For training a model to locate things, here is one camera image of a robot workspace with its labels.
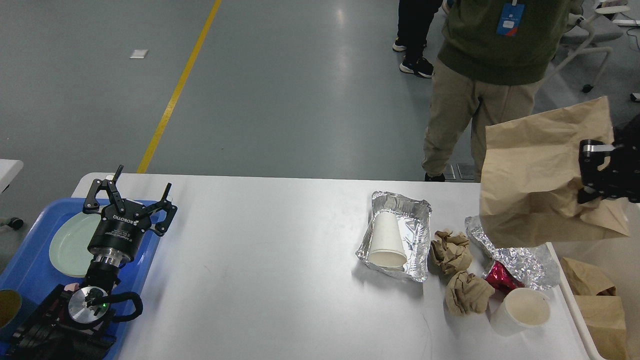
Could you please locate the brown paper bag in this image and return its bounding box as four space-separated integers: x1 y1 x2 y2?
478 96 630 248
574 295 628 360

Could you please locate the crumpled aluminium foil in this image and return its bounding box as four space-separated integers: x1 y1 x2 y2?
464 216 560 291

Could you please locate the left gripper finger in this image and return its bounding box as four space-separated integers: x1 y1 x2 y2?
82 165 126 218
134 182 178 237

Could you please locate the right white office chair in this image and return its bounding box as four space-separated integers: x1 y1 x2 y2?
544 0 631 94

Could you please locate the blue plastic tray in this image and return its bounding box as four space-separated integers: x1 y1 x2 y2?
0 197 161 329

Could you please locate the lower crumpled brown paper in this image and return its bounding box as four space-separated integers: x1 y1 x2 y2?
445 270 495 316

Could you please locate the person in khaki trousers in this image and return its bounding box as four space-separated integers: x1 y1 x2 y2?
422 0 583 182

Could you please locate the pink mug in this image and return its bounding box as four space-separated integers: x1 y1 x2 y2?
64 282 80 293

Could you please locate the person in black trousers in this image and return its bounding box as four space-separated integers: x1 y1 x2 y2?
391 0 442 79

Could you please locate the blue-grey mug yellow inside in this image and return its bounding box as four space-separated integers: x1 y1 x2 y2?
0 288 38 343

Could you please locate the aluminium foil tray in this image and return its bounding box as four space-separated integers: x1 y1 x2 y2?
355 191 432 283

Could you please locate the light green plate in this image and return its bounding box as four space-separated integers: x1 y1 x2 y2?
49 212 102 278

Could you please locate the upright white paper cup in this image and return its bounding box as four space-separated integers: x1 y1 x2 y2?
489 287 551 337

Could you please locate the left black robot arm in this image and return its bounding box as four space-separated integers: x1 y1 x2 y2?
1 166 178 360

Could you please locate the red foil wrapper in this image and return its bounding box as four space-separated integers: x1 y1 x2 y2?
483 260 526 296

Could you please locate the brown bag in bin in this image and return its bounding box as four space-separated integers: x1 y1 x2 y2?
560 257 617 296

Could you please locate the crumpled brown paper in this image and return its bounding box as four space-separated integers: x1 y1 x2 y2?
430 230 473 275
445 270 495 316

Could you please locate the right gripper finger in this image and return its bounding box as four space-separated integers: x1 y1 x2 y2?
578 139 618 204

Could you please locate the beige plastic bin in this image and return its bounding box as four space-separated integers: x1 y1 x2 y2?
551 203 640 360

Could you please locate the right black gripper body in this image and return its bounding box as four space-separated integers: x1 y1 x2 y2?
599 115 640 204

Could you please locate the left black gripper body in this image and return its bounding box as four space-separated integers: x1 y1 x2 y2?
87 202 151 264

